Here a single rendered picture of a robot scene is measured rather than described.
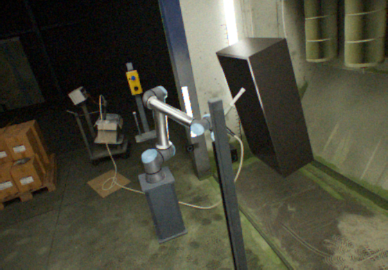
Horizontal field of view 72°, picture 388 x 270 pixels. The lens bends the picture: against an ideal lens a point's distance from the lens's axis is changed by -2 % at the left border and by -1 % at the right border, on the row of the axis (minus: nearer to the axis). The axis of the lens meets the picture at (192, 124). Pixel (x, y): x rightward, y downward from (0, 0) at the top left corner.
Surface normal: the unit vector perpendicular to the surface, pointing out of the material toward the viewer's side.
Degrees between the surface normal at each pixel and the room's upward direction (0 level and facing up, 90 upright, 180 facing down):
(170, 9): 90
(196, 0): 90
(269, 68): 90
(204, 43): 90
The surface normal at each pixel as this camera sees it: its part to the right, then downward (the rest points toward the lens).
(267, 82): 0.33, 0.29
